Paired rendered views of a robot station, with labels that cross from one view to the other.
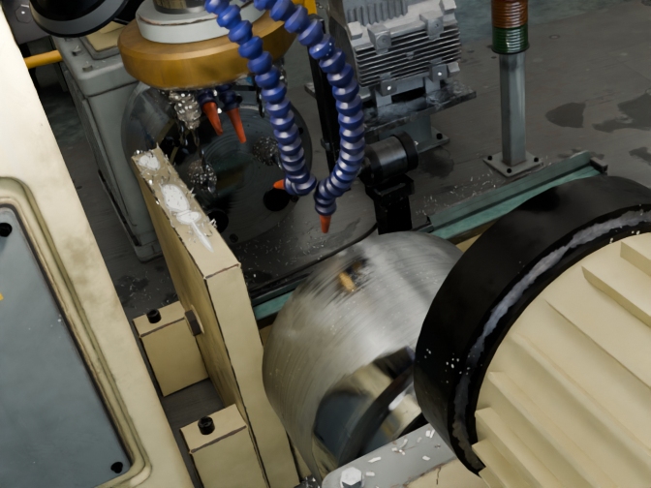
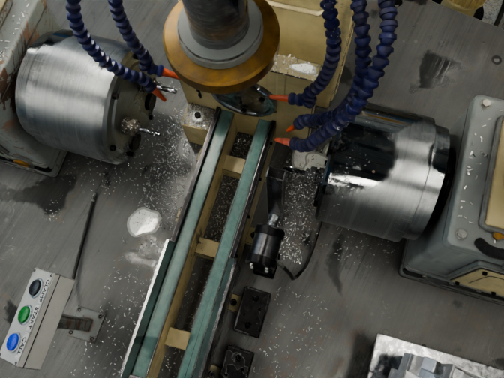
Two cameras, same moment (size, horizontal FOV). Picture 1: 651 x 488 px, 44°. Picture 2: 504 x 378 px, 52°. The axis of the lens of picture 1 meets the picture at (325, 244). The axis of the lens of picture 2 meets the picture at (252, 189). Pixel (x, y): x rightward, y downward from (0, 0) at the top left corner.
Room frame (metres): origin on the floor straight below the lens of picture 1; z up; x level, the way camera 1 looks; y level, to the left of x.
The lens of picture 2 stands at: (1.13, -0.25, 2.01)
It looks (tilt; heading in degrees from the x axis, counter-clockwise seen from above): 73 degrees down; 134
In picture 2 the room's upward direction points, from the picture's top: 8 degrees counter-clockwise
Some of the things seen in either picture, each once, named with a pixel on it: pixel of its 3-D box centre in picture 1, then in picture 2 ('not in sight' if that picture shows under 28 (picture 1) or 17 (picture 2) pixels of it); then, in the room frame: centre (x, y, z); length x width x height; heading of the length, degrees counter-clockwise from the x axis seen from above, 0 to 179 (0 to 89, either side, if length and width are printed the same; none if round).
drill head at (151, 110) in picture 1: (208, 138); (390, 174); (1.12, 0.15, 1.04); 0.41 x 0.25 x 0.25; 19
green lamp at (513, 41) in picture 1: (510, 34); not in sight; (1.27, -0.37, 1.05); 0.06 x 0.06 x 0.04
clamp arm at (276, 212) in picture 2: (328, 107); (275, 196); (0.98, -0.04, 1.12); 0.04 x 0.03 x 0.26; 109
